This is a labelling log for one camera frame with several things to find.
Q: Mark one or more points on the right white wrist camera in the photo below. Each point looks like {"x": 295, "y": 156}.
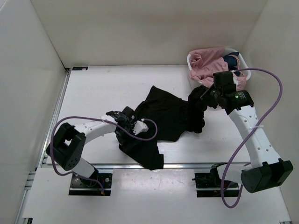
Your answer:
{"x": 237, "y": 82}

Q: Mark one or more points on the left aluminium frame rail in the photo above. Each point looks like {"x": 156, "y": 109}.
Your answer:
{"x": 42, "y": 155}

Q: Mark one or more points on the front aluminium frame rail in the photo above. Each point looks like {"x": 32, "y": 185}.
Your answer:
{"x": 166, "y": 166}

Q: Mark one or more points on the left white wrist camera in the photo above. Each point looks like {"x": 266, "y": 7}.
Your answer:
{"x": 139, "y": 127}

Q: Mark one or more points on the white laundry basket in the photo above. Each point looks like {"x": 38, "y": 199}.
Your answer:
{"x": 243, "y": 63}

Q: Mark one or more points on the blue label sticker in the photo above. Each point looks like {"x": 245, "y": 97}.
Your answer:
{"x": 79, "y": 68}

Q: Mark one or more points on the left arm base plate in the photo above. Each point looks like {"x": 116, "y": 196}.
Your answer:
{"x": 80, "y": 187}

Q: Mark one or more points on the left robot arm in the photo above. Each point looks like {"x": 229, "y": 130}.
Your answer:
{"x": 68, "y": 141}

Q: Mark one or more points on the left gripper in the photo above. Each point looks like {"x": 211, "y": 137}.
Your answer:
{"x": 130, "y": 125}

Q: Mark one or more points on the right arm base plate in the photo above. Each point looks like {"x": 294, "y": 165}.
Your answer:
{"x": 206, "y": 187}

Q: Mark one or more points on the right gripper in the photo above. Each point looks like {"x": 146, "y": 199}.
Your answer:
{"x": 205, "y": 96}

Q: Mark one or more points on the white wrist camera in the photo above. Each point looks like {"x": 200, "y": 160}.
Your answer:
{"x": 139, "y": 127}
{"x": 237, "y": 82}

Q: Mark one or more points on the black trousers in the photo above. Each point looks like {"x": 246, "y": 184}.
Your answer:
{"x": 167, "y": 117}

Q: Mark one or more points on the pink trousers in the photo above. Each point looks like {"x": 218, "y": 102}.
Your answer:
{"x": 208, "y": 67}

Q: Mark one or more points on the navy blue garment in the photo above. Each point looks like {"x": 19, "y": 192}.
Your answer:
{"x": 232, "y": 60}

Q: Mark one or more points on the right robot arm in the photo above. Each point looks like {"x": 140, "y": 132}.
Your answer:
{"x": 266, "y": 169}

